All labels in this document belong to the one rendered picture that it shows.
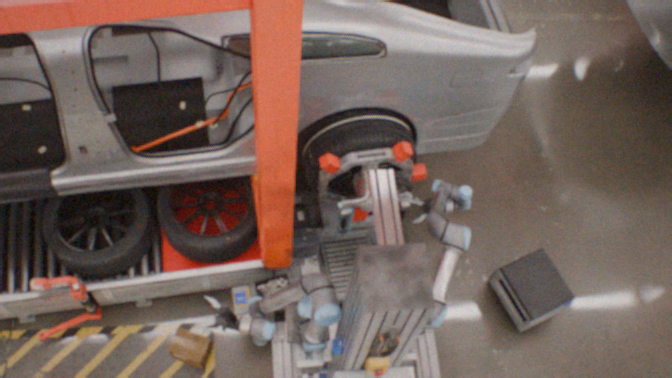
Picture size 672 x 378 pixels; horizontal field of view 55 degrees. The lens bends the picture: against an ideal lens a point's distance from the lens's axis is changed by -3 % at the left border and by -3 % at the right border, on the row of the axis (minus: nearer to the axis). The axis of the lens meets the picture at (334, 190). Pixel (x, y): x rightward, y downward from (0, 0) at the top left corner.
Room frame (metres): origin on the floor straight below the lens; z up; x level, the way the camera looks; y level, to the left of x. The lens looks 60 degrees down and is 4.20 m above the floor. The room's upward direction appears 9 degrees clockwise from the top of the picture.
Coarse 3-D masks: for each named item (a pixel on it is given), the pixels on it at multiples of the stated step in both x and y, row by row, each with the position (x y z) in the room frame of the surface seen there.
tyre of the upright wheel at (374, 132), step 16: (352, 112) 2.23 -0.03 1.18; (368, 112) 2.24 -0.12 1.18; (384, 112) 2.27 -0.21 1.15; (320, 128) 2.15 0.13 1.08; (336, 128) 2.13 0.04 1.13; (352, 128) 2.12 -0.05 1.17; (368, 128) 2.13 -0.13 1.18; (384, 128) 2.16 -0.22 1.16; (400, 128) 2.22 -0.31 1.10; (304, 144) 2.13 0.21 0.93; (320, 144) 2.06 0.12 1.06; (336, 144) 2.03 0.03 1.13; (352, 144) 2.03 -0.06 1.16; (368, 144) 2.05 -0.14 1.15; (384, 144) 2.08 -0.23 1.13; (304, 160) 2.06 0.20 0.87; (416, 160) 2.15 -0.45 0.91; (336, 192) 2.01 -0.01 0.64
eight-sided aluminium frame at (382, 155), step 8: (352, 152) 2.00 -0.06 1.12; (360, 152) 2.01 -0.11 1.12; (368, 152) 2.01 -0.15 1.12; (376, 152) 2.02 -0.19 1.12; (384, 152) 2.03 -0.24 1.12; (392, 152) 2.05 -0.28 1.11; (344, 160) 1.97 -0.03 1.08; (352, 160) 1.95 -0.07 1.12; (360, 160) 1.96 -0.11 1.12; (368, 160) 1.96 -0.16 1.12; (376, 160) 1.98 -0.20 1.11; (384, 160) 1.99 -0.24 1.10; (392, 160) 2.00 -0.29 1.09; (408, 160) 2.09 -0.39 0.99; (344, 168) 1.92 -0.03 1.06; (408, 168) 2.04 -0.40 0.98; (320, 176) 1.92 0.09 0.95; (328, 176) 1.90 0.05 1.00; (408, 176) 2.05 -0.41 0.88; (320, 184) 1.93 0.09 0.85; (320, 192) 1.89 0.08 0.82; (328, 192) 1.95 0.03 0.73; (328, 200) 1.90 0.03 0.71; (336, 200) 1.93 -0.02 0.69
